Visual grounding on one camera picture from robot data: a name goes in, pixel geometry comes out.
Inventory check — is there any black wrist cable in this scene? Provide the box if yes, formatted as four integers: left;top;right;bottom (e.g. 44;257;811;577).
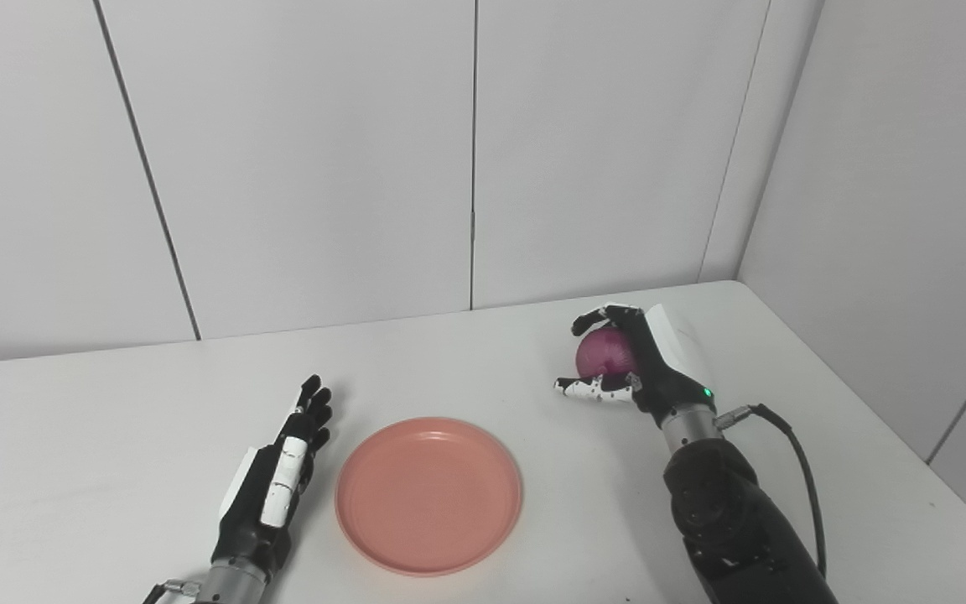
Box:
716;404;828;578
143;579;204;604

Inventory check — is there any pink round plate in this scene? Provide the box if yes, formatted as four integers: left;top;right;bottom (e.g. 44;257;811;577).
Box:
335;417;523;577

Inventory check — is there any purple red onion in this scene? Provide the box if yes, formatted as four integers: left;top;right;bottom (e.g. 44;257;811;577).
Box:
575;326;640;380

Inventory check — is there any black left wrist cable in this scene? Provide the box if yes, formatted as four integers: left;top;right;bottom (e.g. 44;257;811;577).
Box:
143;579;204;604

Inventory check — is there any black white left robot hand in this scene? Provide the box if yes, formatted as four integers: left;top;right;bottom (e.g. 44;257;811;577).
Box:
211;375;333;581

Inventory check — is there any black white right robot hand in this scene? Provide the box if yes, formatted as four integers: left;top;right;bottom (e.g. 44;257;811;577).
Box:
555;304;716;430

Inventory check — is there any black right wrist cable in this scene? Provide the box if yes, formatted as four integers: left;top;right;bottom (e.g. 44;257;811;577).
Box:
716;404;828;578

